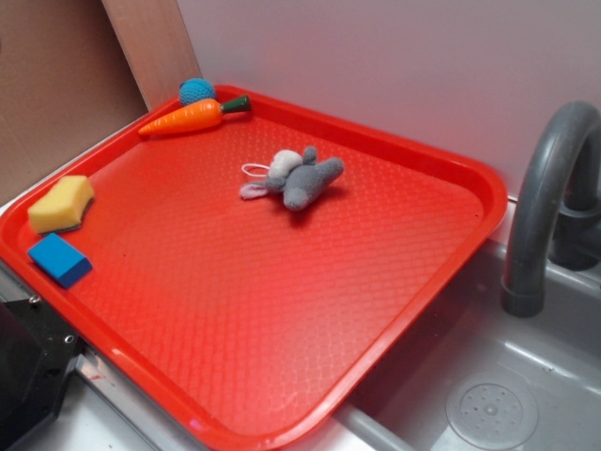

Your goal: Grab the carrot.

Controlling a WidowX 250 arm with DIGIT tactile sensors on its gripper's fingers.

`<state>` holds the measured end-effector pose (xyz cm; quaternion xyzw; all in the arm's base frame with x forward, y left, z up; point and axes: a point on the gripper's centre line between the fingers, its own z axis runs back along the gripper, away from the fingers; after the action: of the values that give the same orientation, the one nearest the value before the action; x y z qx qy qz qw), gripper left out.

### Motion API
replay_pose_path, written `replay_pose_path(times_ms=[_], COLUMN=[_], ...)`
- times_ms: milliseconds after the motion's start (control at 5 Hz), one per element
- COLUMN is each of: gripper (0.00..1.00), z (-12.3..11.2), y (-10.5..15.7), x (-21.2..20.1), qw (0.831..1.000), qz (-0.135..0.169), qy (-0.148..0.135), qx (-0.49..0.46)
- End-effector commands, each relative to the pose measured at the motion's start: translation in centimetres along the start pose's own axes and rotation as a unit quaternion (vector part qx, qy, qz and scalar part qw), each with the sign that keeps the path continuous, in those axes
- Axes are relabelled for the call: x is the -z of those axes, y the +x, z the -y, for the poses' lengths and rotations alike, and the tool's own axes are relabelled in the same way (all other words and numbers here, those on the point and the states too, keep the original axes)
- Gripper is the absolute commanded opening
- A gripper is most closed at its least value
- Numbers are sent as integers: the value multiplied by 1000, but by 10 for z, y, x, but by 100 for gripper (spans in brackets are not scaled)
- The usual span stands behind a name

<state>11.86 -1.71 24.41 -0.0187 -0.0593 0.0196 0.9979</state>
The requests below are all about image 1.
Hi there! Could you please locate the wooden plank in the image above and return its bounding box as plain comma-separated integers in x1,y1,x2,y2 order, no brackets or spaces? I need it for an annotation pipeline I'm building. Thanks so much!
102,0,201,110

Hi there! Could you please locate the orange toy carrot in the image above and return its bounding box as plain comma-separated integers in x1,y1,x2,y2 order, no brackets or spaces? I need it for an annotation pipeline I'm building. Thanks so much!
138,95,252,136

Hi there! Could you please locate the grey toy sink basin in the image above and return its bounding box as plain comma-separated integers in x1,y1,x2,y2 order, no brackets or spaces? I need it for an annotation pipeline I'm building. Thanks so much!
335,242,600,450

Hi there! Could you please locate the brown cardboard panel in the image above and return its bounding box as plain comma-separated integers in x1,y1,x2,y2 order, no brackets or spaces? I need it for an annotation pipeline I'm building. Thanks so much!
1,1,146,203

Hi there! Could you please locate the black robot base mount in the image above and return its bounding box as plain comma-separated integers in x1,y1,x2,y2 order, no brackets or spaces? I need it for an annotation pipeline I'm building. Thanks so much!
1,300,82,450

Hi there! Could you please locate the yellow sponge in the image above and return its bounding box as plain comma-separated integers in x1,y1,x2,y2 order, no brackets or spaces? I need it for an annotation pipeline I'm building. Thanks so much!
27,175,95,235

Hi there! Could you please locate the blue rectangular block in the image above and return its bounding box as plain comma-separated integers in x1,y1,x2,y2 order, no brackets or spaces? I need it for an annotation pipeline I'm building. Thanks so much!
27,233,93,288

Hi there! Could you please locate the grey plush bunny toy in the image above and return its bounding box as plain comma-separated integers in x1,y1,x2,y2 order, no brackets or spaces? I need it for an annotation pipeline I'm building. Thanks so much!
239,146,345,211

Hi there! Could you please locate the red plastic tray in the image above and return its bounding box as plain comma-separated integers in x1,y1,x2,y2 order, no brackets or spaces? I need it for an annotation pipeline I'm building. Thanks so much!
1,93,507,450

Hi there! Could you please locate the grey toy faucet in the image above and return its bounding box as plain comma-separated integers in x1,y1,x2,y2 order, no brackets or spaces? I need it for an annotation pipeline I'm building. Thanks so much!
501,101,600,318

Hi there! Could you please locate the blue knitted ball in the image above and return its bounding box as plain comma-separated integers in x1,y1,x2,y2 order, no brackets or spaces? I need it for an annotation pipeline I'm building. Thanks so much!
178,78,217,106

